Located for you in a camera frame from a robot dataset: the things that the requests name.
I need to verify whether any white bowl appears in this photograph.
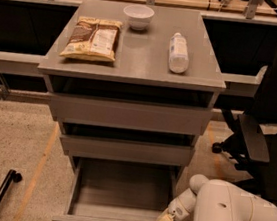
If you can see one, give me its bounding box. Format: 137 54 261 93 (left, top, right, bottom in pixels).
123 4 155 31

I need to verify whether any black office chair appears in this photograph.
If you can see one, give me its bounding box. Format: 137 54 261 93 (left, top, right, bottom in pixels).
203 11 277 221

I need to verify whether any grey bottom drawer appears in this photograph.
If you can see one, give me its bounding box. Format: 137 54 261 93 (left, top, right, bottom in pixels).
52 157 177 221

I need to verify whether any grey top drawer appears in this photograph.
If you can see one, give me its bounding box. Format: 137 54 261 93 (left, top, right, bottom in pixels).
49 94 212 136

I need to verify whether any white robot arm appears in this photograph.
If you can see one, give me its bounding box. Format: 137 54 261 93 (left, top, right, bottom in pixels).
156 174 277 221

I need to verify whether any clear plastic bottle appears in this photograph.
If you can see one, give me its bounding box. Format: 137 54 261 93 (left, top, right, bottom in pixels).
168 33 189 73

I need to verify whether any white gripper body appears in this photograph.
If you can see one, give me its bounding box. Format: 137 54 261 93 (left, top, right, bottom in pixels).
168 188 196 221

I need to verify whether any grey drawer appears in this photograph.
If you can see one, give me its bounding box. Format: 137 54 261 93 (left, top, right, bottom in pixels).
52 157 177 221
60 134 195 167
49 94 212 136

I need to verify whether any brown yellow snack bag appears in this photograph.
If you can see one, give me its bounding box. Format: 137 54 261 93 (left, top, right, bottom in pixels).
60 16 123 63

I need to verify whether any grey middle drawer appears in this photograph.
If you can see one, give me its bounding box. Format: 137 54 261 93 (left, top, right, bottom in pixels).
60 134 195 167

